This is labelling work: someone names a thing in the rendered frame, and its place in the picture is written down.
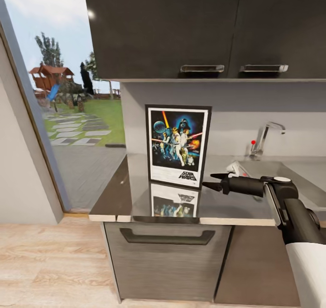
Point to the fixed window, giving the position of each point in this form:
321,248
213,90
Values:
76,117

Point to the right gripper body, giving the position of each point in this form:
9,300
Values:
236,184

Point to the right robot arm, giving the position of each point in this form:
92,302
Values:
305,244

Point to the drop in sink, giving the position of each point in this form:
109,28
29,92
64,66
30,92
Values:
308,176

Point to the cabinet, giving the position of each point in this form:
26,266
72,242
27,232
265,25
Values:
209,40

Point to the dishwasher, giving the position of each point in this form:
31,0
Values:
167,261

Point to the poster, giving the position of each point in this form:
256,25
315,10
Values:
177,139

